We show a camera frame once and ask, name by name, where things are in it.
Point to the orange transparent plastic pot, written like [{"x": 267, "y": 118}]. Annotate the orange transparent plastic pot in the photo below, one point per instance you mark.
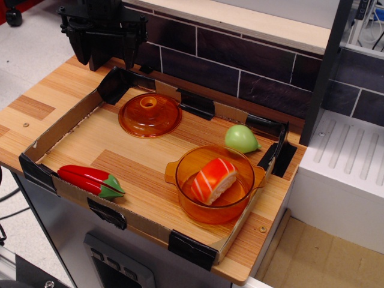
[{"x": 233, "y": 201}]

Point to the orange transparent pot lid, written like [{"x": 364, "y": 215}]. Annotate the orange transparent pot lid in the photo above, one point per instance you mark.
[{"x": 150, "y": 115}]

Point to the salmon sushi toy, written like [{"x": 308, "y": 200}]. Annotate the salmon sushi toy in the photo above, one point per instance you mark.
[{"x": 213, "y": 180}]

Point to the grey toy oven panel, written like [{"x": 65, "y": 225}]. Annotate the grey toy oven panel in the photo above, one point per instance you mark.
[{"x": 114, "y": 268}]

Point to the cardboard fence with black tape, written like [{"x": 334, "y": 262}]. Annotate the cardboard fence with black tape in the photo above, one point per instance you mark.
[{"x": 88, "y": 134}]

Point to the green pear toy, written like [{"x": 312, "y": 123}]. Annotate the green pear toy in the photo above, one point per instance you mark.
[{"x": 241, "y": 138}]

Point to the red chili pepper toy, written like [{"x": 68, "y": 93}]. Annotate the red chili pepper toy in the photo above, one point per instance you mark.
[{"x": 95, "y": 181}]

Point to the white toy sink drainboard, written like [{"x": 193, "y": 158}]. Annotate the white toy sink drainboard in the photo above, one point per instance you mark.
[{"x": 339, "y": 184}]

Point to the black chair wheel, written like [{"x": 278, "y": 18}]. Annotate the black chair wheel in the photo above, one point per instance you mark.
[{"x": 13, "y": 17}]

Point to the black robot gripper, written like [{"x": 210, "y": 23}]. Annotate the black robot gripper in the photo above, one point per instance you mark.
[{"x": 103, "y": 18}]

